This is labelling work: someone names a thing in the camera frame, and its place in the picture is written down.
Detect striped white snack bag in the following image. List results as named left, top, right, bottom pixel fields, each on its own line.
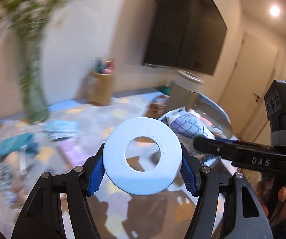
left=158, top=107, right=220, bottom=167

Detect checked hair bow clip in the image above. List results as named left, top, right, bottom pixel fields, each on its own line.
left=0, top=161, right=19, bottom=207

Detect purple tissue pack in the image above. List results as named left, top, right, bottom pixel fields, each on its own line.
left=57, top=139, right=89, bottom=168

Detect teal drawstring pouch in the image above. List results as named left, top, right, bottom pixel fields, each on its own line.
left=0, top=133, right=39, bottom=158

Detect white tape roll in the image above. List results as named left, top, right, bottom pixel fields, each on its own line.
left=103, top=117, right=182, bottom=195

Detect person's right hand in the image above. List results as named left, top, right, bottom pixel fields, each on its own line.
left=254, top=181, right=286, bottom=227

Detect grey round basket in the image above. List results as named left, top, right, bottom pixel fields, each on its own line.
left=155, top=92, right=233, bottom=169

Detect white door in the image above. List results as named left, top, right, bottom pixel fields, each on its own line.
left=219, top=34, right=278, bottom=136

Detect patterned table cloth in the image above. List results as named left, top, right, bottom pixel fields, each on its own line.
left=0, top=90, right=197, bottom=238

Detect tan cylinder canister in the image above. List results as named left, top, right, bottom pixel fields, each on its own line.
left=166, top=70, right=203, bottom=111

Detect green glass bowl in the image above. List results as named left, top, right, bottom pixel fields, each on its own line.
left=155, top=85, right=171, bottom=96

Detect light blue face mask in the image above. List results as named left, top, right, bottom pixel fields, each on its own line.
left=44, top=120, right=79, bottom=140

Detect woven pen holder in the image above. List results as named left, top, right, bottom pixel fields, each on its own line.
left=88, top=72, right=114, bottom=106

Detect pens in holder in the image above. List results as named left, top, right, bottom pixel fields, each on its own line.
left=92, top=57, right=115, bottom=74

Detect ceiling light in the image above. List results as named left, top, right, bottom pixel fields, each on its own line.
left=270, top=5, right=280, bottom=17

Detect glass vase with plants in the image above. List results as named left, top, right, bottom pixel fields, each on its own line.
left=0, top=0, right=70, bottom=124

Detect right camera box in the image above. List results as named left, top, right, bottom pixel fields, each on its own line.
left=264, top=80, right=286, bottom=147

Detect black wall television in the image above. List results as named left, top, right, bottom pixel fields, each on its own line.
left=142, top=0, right=227, bottom=75

